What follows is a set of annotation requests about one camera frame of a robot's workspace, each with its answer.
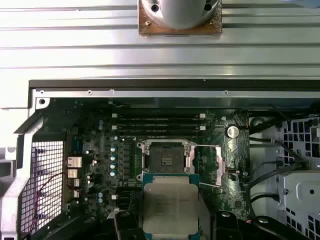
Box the RAM slot black clips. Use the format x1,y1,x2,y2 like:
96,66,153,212
111,131,207,138
111,119,207,126
116,187,144,195

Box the silver drive cage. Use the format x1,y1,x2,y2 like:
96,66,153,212
276,116,320,240

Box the small dark wire bundle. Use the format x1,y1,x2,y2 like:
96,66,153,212
233,109,251,130

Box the black PC case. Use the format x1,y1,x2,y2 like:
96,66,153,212
0,79,320,240

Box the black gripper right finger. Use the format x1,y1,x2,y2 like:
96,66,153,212
212,210,291,240

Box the green motherboard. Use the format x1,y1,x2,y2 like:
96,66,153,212
32,97,251,240

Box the RAM slot white clips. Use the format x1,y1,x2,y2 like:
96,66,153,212
111,124,207,132
111,193,144,201
111,113,207,120

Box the silver coin cell battery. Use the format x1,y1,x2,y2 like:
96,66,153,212
226,124,240,139

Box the CPU socket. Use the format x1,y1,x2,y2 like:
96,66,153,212
136,138,197,181

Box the metal socket cover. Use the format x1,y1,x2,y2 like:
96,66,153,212
184,143,229,188

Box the brown square base plate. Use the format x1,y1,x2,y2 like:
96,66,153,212
138,0,223,36

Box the silver topped CPU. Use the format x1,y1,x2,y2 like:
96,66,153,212
141,172,201,238

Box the red and black wire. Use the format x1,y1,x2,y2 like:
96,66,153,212
29,171,66,235

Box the black cable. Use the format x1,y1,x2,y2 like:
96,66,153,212
249,193,280,208
249,159,310,193
249,136,305,166

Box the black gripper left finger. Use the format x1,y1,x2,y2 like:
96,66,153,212
109,210,144,240

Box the wire locking lever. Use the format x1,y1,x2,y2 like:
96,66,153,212
141,138,197,146

